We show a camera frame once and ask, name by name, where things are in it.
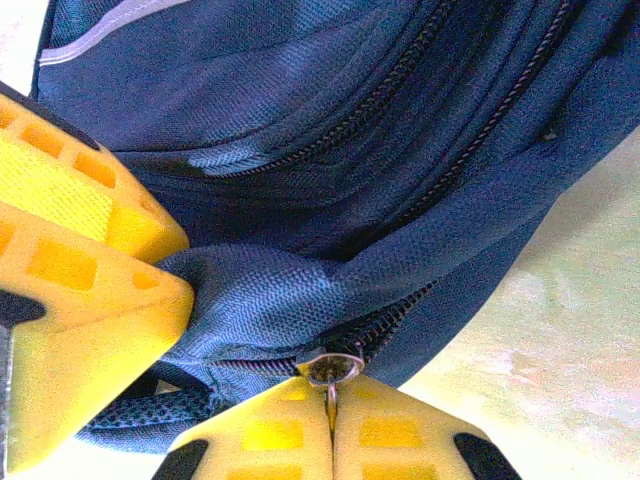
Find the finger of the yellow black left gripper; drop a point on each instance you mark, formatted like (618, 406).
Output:
(75, 325)
(60, 180)

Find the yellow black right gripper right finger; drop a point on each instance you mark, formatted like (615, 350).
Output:
(395, 440)

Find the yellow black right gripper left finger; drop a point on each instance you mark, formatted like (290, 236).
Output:
(270, 440)

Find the navy blue backpack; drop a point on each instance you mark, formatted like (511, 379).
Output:
(300, 150)

